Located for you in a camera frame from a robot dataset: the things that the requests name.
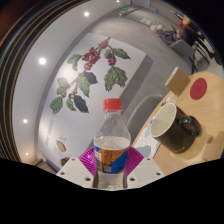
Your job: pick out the grey rounded chair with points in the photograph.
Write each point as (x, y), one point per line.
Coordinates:
(140, 113)

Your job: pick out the green exit sign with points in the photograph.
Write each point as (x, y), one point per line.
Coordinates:
(124, 8)

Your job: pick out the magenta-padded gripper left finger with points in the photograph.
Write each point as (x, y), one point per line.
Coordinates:
(75, 170)

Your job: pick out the round ceiling lights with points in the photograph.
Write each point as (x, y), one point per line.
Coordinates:
(42, 61)

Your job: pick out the clear red-capped drink bottle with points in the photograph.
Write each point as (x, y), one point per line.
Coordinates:
(111, 133)

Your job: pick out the dark mug with white inside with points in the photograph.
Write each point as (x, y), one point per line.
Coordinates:
(176, 133)

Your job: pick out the white paper with blue-grey print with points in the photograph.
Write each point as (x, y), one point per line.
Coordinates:
(146, 143)

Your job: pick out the flat round red coaster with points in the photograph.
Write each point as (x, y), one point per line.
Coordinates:
(198, 88)

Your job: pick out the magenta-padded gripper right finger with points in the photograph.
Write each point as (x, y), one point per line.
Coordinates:
(145, 170)

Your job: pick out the coffee plant wall mural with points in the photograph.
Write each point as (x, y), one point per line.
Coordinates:
(66, 133)

